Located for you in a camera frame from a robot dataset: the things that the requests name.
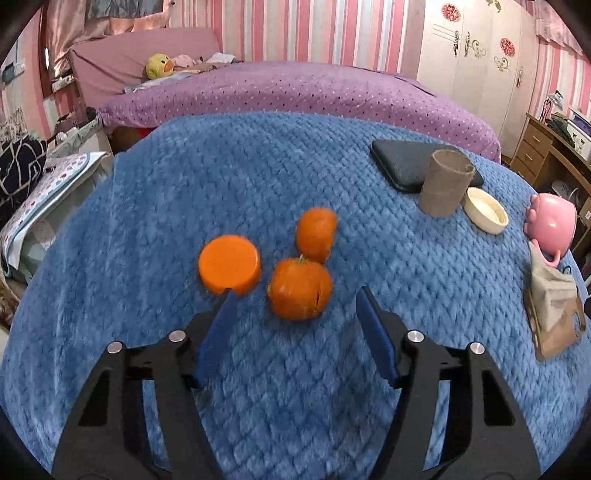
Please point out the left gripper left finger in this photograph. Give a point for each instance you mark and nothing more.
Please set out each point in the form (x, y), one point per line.
(136, 415)

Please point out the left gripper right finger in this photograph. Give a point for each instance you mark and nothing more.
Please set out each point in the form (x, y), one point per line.
(486, 435)

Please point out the pink metal mug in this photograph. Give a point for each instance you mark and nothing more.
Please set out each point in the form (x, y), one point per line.
(550, 225)

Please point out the cardboard tube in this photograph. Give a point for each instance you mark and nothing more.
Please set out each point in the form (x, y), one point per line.
(448, 176)

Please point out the tan phone case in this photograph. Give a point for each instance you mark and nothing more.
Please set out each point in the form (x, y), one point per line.
(566, 331)

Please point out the beige folded cloth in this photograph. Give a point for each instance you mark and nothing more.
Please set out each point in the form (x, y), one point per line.
(551, 290)

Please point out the orange round lid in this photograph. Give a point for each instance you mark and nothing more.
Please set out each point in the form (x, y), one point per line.
(229, 262)

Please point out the cream round lid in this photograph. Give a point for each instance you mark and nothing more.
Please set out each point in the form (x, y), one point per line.
(485, 211)

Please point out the dotted folded quilt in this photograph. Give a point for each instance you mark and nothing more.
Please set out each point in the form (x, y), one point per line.
(52, 188)

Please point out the wooden desk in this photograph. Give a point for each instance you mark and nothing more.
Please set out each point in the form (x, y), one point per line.
(546, 161)

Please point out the black wallet case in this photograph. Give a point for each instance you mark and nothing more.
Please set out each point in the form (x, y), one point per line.
(405, 164)

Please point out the blue fleece blanket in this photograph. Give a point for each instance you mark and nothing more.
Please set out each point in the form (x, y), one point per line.
(291, 400)

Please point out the black white patterned bag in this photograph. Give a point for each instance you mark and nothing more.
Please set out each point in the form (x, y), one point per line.
(22, 165)

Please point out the white storage box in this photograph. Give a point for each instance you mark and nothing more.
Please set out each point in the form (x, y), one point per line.
(582, 141)

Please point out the desk lamp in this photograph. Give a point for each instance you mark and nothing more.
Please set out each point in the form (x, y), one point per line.
(554, 102)

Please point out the purple dotted bed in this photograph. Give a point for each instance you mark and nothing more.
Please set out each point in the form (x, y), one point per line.
(312, 88)

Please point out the pink headboard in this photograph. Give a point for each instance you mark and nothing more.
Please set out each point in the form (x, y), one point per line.
(104, 68)

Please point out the yellow duck plush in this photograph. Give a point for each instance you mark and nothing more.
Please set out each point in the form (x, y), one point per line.
(158, 66)

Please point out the white wardrobe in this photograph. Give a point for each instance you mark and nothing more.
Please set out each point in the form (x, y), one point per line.
(483, 56)

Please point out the grey window curtain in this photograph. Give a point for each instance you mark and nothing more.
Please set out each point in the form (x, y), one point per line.
(123, 9)

